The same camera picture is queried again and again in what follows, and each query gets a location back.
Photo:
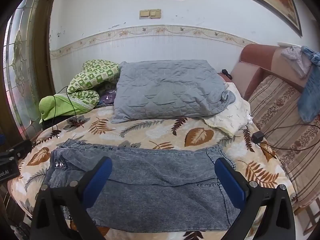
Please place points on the striped floral cushion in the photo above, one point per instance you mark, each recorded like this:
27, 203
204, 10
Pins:
282, 120

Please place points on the cream floral cloth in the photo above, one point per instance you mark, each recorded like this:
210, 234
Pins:
232, 117

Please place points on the wooden glass door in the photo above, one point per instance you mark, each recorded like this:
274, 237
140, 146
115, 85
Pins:
22, 55

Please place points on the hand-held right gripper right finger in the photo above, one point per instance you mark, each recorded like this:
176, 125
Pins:
227, 180

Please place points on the beige wall switch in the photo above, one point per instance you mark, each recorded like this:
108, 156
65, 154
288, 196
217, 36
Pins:
155, 13
144, 14

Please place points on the pale pink garment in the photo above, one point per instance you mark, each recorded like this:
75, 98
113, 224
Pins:
297, 60

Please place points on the blue denim garment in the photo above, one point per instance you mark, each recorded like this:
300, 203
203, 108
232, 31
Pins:
310, 97

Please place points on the grey denim pants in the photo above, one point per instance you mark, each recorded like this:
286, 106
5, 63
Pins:
155, 175

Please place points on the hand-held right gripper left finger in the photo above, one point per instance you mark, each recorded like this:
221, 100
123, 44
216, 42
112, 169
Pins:
100, 177

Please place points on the leaf print blanket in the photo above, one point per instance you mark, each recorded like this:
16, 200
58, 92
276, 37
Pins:
160, 135

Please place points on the purple cloth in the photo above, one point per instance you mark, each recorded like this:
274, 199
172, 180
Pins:
108, 96

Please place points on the green patterned quilt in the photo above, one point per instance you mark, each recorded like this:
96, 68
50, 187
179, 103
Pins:
85, 80

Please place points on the grey quilted pillow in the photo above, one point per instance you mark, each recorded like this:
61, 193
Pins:
170, 92

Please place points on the black charger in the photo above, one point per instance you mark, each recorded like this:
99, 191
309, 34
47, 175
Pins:
257, 137

